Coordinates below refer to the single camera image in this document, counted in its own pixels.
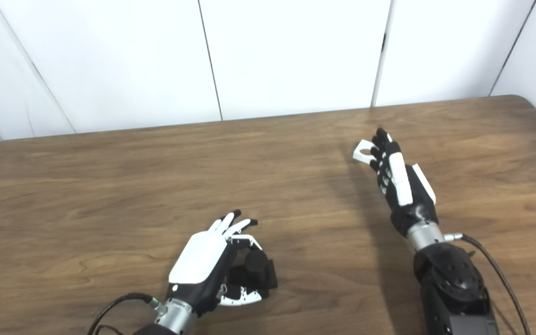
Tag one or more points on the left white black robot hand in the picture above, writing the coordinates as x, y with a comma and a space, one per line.
198, 260

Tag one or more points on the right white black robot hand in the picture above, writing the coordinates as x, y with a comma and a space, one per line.
417, 204

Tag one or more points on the black peg with square base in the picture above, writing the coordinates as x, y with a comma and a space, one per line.
256, 263

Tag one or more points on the white square piece with hole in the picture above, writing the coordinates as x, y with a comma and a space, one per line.
360, 158

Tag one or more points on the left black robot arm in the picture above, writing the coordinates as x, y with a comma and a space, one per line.
175, 321

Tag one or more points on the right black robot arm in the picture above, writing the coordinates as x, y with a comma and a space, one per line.
454, 284

